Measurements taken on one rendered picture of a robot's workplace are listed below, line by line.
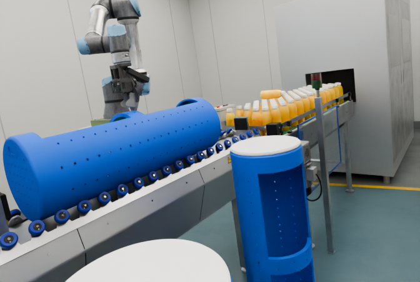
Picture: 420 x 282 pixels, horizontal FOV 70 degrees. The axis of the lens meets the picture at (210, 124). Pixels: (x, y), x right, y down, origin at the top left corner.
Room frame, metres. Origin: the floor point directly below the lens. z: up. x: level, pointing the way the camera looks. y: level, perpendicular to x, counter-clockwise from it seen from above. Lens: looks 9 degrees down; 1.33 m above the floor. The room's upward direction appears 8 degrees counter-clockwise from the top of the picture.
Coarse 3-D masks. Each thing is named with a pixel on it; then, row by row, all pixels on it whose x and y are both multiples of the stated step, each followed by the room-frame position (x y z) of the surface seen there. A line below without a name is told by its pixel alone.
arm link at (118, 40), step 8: (112, 24) 1.25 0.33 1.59; (120, 24) 1.26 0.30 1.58; (112, 32) 1.24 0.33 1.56; (120, 32) 1.25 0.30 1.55; (112, 40) 1.24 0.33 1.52; (120, 40) 1.24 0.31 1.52; (128, 40) 1.32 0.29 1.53; (112, 48) 1.24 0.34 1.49; (120, 48) 1.24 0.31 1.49; (128, 48) 1.27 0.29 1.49
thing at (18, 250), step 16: (208, 160) 1.44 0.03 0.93; (176, 176) 1.27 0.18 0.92; (144, 192) 1.13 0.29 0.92; (112, 208) 1.02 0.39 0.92; (64, 224) 0.91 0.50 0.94; (80, 224) 0.93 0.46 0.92; (32, 240) 0.83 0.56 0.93; (48, 240) 0.85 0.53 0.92; (0, 256) 0.77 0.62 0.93; (16, 256) 0.78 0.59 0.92
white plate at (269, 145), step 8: (264, 136) 1.30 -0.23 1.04; (272, 136) 1.28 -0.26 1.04; (280, 136) 1.26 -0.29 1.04; (288, 136) 1.23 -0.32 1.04; (232, 144) 1.23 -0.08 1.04; (240, 144) 1.21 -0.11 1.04; (248, 144) 1.19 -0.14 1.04; (256, 144) 1.17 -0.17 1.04; (264, 144) 1.16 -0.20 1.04; (272, 144) 1.14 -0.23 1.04; (280, 144) 1.12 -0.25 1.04; (288, 144) 1.10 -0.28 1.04; (296, 144) 1.09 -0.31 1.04; (232, 152) 1.14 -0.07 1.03; (240, 152) 1.10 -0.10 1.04; (248, 152) 1.08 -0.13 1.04; (256, 152) 1.06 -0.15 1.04; (264, 152) 1.05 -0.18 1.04; (272, 152) 1.04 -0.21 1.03; (280, 152) 1.04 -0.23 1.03
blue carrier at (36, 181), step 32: (96, 128) 1.06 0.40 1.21; (128, 128) 1.13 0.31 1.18; (160, 128) 1.22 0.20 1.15; (192, 128) 1.35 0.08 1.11; (32, 160) 0.86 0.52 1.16; (64, 160) 0.91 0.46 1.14; (96, 160) 0.98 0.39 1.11; (128, 160) 1.07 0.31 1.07; (160, 160) 1.20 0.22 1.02; (32, 192) 0.87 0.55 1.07; (64, 192) 0.90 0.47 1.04; (96, 192) 1.00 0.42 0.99
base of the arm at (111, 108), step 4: (112, 100) 1.65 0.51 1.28; (116, 100) 1.66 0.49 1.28; (120, 100) 1.67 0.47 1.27; (108, 104) 1.66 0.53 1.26; (112, 104) 1.65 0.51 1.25; (116, 104) 1.66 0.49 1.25; (120, 104) 1.66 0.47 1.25; (104, 108) 1.68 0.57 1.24; (108, 108) 1.65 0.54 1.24; (112, 108) 1.65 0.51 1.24; (116, 108) 1.65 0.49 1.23; (120, 108) 1.66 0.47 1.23; (124, 108) 1.67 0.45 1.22; (128, 108) 1.71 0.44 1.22; (104, 112) 1.66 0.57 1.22; (108, 112) 1.64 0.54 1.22; (112, 112) 1.64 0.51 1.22; (116, 112) 1.65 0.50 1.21; (120, 112) 1.65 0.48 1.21; (104, 116) 1.66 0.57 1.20; (108, 116) 1.64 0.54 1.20; (112, 116) 1.63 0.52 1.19
